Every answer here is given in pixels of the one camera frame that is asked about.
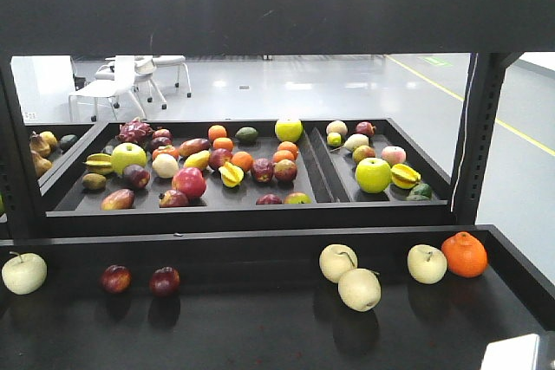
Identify purple dragon fruit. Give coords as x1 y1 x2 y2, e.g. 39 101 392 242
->
115 117 153 146

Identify yellow green apple back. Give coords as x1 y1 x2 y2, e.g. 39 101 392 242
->
274 119 304 143

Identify yellow starfruit centre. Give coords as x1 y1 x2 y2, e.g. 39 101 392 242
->
219 162 245 188

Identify yellow starfruit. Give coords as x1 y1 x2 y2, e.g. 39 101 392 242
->
391 163 421 190
219 162 245 188

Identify dark produce display stand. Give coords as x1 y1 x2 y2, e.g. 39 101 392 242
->
1 0 554 369

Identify big red apple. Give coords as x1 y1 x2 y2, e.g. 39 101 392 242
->
172 167 206 200

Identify big green apple right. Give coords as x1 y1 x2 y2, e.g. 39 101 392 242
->
355 158 391 194

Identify big green apple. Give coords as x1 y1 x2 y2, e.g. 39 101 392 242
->
111 142 147 176
355 158 391 194

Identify pale pear centre back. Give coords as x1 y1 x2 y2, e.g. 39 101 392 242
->
318 243 358 283

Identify yellow starfruit right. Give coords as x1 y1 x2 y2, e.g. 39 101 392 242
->
391 163 421 190

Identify big green apple left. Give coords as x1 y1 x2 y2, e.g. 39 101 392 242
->
111 142 147 176

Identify pale pear centre front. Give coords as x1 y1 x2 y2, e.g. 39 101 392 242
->
338 269 382 312

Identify dark red plum right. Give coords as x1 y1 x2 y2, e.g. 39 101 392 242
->
149 266 180 297

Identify dark red plum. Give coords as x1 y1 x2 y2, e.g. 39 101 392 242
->
149 266 180 297
100 264 132 294

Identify white office chair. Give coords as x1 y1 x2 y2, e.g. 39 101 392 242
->
68 55 147 122

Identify pale pear right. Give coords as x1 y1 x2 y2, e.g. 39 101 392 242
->
407 244 447 284

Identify dark red plum left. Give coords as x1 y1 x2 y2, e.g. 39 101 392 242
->
100 264 132 294

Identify orange tangerine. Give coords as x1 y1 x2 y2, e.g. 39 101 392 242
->
441 231 488 278

